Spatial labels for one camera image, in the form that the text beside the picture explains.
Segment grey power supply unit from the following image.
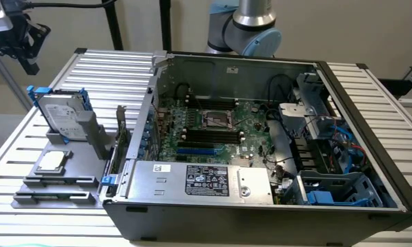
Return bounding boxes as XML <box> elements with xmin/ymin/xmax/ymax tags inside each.
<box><xmin>125</xmin><ymin>160</ymin><xmax>275</xmax><ymax>205</ymax></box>

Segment black wire bundle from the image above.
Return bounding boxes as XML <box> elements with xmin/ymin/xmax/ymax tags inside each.
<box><xmin>267</xmin><ymin>74</ymin><xmax>300</xmax><ymax>109</ymax></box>

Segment black RAM slot bank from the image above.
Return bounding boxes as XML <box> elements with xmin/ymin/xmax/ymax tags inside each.
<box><xmin>184</xmin><ymin>94</ymin><xmax>240</xmax><ymax>111</ymax></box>
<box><xmin>181</xmin><ymin>128</ymin><xmax>247</xmax><ymax>145</ymax></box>

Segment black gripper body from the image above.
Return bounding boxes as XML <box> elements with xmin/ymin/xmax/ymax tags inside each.
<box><xmin>0</xmin><ymin>14</ymin><xmax>38</xmax><ymax>60</ymax></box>

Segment CPU socket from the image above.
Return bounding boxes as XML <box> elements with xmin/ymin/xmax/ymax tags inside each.
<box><xmin>197</xmin><ymin>110</ymin><xmax>237</xmax><ymax>130</ymax></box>

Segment RAM stick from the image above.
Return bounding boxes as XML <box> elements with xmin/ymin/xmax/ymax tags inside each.
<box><xmin>22</xmin><ymin>175</ymin><xmax>100</xmax><ymax>187</ymax></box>

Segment silver chipset heat sink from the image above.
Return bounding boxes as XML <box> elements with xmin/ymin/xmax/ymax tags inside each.
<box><xmin>231</xmin><ymin>157</ymin><xmax>256</xmax><ymax>170</ymax></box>

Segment black looped wire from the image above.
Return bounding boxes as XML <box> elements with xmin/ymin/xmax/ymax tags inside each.
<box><xmin>175</xmin><ymin>82</ymin><xmax>189</xmax><ymax>98</ymax></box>

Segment black cable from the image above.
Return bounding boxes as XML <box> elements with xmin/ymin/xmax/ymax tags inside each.
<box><xmin>0</xmin><ymin>0</ymin><xmax>120</xmax><ymax>13</ymax></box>

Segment red wire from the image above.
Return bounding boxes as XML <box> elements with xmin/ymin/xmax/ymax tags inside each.
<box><xmin>348</xmin><ymin>143</ymin><xmax>369</xmax><ymax>167</ymax></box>

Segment green motherboard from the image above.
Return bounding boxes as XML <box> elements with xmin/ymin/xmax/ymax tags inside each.
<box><xmin>156</xmin><ymin>97</ymin><xmax>299</xmax><ymax>178</ymax></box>

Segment black open PC case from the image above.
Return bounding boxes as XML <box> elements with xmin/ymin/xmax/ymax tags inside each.
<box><xmin>101</xmin><ymin>50</ymin><xmax>412</xmax><ymax>241</ymax></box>

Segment grey plastic fan shroud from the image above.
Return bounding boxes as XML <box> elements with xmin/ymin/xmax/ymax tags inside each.
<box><xmin>277</xmin><ymin>102</ymin><xmax>309</xmax><ymax>127</ymax></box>

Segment silver CPU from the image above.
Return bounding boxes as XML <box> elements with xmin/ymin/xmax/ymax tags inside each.
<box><xmin>36</xmin><ymin>151</ymin><xmax>73</xmax><ymax>172</ymax></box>

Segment blue case latch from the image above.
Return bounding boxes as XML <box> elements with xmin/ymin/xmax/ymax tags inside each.
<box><xmin>101</xmin><ymin>174</ymin><xmax>117</xmax><ymax>187</ymax></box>

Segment grey parts rack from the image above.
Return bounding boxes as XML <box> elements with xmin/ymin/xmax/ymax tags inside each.
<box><xmin>12</xmin><ymin>111</ymin><xmax>132</xmax><ymax>209</ymax></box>

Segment black stand pole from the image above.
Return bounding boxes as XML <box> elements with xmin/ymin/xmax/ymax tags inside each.
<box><xmin>101</xmin><ymin>0</ymin><xmax>125</xmax><ymax>51</ymax></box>
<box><xmin>159</xmin><ymin>0</ymin><xmax>173</xmax><ymax>52</ymax></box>

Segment metal drive cage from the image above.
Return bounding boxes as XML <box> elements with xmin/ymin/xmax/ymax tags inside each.
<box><xmin>293</xmin><ymin>72</ymin><xmax>344</xmax><ymax>141</ymax></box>

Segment hard disk with blue carrier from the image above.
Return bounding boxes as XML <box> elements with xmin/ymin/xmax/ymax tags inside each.
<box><xmin>26</xmin><ymin>85</ymin><xmax>94</xmax><ymax>144</ymax></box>

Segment green graphics card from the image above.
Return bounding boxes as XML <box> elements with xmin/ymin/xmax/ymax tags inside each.
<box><xmin>104</xmin><ymin>104</ymin><xmax>128</xmax><ymax>176</ymax></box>

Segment blue wire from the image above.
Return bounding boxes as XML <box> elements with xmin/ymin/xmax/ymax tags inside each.
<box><xmin>324</xmin><ymin>122</ymin><xmax>356</xmax><ymax>178</ymax></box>

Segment blue expansion slot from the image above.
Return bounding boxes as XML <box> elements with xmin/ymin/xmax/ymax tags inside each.
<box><xmin>176</xmin><ymin>148</ymin><xmax>216</xmax><ymax>157</ymax></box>

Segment black expansion slot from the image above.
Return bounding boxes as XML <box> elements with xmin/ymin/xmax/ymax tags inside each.
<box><xmin>176</xmin><ymin>140</ymin><xmax>216</xmax><ymax>149</ymax></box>

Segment metal disk bay blue clips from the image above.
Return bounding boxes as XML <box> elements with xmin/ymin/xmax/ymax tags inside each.
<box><xmin>289</xmin><ymin>170</ymin><xmax>377</xmax><ymax>207</ymax></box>

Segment aluminium frame post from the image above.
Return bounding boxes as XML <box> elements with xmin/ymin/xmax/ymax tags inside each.
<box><xmin>0</xmin><ymin>47</ymin><xmax>33</xmax><ymax>112</ymax></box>

